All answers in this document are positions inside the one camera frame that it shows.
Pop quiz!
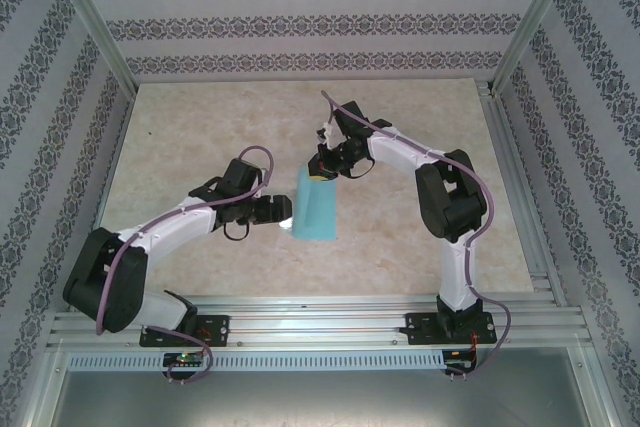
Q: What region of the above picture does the aluminium side rail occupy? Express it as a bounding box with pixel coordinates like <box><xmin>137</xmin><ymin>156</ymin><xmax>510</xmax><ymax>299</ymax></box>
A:
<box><xmin>477</xmin><ymin>81</ymin><xmax>569</xmax><ymax>306</ymax></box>

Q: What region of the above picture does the black left gripper cable loop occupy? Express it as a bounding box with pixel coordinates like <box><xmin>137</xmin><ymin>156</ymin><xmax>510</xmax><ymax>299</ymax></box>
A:
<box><xmin>222</xmin><ymin>220</ymin><xmax>252</xmax><ymax>243</ymax></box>

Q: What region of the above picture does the grey metal panel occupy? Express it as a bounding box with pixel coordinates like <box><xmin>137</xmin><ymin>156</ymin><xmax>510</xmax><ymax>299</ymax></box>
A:
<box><xmin>44</xmin><ymin>370</ymin><xmax>614</xmax><ymax>427</ymax></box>

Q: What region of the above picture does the small circuit board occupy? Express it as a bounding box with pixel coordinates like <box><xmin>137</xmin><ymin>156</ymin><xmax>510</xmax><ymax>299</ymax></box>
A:
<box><xmin>163</xmin><ymin>352</ymin><xmax>206</xmax><ymax>368</ymax></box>
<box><xmin>444</xmin><ymin>349</ymin><xmax>476</xmax><ymax>371</ymax></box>

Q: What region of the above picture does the light blue paper sheet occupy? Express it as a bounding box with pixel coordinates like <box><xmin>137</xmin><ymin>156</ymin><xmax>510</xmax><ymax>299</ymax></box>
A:
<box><xmin>289</xmin><ymin>164</ymin><xmax>341</xmax><ymax>242</ymax></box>

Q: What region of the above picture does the aluminium frame beam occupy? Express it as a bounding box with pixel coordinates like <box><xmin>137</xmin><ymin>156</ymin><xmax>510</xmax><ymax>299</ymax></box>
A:
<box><xmin>579</xmin><ymin>344</ymin><xmax>631</xmax><ymax>427</ymax></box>
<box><xmin>17</xmin><ymin>346</ymin><xmax>71</xmax><ymax>427</ymax></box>

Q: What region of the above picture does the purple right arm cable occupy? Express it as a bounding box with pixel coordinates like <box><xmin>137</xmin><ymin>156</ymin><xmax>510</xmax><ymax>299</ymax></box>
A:
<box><xmin>319</xmin><ymin>90</ymin><xmax>512</xmax><ymax>382</ymax></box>

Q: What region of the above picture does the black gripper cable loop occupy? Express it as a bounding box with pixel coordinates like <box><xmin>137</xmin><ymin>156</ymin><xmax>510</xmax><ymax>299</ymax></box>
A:
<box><xmin>222</xmin><ymin>220</ymin><xmax>252</xmax><ymax>243</ymax></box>
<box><xmin>343</xmin><ymin>155</ymin><xmax>376</xmax><ymax>181</ymax></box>

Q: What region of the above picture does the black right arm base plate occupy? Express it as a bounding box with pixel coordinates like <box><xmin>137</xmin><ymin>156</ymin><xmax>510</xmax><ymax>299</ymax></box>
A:
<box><xmin>405</xmin><ymin>311</ymin><xmax>501</xmax><ymax>347</ymax></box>

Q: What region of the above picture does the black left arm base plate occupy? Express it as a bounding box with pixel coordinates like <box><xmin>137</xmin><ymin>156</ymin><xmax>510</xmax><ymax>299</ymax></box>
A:
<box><xmin>139</xmin><ymin>314</ymin><xmax>232</xmax><ymax>348</ymax></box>

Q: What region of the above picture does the long aluminium mounting rail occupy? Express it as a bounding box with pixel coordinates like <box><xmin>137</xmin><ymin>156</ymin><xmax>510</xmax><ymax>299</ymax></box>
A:
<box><xmin>47</xmin><ymin>294</ymin><xmax>589</xmax><ymax>348</ymax></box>

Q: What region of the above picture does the aluminium frame post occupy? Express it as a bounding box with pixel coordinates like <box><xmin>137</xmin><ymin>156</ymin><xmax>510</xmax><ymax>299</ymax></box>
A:
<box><xmin>489</xmin><ymin>0</ymin><xmax>584</xmax><ymax>98</ymax></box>
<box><xmin>42</xmin><ymin>0</ymin><xmax>139</xmax><ymax>93</ymax></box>

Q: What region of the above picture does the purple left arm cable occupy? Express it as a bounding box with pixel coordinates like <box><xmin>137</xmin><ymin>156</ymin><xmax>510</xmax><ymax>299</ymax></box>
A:
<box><xmin>94</xmin><ymin>145</ymin><xmax>276</xmax><ymax>386</ymax></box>

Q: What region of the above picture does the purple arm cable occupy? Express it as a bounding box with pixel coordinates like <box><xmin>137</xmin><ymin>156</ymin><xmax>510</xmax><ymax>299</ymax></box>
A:
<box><xmin>319</xmin><ymin>90</ymin><xmax>512</xmax><ymax>382</ymax></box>
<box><xmin>94</xmin><ymin>145</ymin><xmax>276</xmax><ymax>386</ymax></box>

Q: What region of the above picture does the slotted grey cable duct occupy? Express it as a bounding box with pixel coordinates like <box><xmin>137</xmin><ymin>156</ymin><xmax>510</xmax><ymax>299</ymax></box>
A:
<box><xmin>67</xmin><ymin>349</ymin><xmax>446</xmax><ymax>372</ymax></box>

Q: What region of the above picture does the black right gripper cable loop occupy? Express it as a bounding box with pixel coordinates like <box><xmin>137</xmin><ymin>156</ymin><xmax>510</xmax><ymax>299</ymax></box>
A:
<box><xmin>343</xmin><ymin>155</ymin><xmax>376</xmax><ymax>181</ymax></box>

